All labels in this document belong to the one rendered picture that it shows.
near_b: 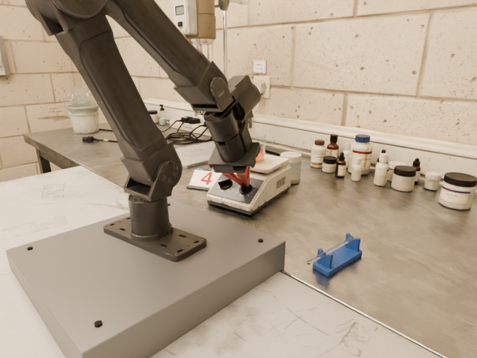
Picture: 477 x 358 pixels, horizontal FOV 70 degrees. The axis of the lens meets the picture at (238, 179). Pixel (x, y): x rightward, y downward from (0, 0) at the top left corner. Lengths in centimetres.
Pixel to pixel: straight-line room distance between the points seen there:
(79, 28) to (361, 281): 53
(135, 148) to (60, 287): 21
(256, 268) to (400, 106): 76
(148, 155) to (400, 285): 44
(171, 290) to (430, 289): 39
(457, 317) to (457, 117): 65
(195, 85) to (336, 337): 43
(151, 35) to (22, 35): 255
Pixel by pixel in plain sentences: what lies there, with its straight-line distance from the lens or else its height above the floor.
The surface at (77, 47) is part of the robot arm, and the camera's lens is 49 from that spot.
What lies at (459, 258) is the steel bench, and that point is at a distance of 72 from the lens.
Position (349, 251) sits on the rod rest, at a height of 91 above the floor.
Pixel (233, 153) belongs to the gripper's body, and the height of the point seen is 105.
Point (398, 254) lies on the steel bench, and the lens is 68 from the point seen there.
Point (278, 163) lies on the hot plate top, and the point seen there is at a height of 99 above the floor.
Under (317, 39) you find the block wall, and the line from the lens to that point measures 127.
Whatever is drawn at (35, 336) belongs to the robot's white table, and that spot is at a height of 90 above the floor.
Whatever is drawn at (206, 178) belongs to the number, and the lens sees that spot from 93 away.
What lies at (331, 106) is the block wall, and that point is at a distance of 124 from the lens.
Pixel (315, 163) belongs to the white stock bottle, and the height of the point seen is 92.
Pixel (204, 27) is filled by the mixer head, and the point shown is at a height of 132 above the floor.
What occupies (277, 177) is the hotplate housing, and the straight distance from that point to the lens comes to 82.
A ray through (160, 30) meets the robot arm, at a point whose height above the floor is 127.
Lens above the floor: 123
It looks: 20 degrees down
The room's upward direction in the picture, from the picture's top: straight up
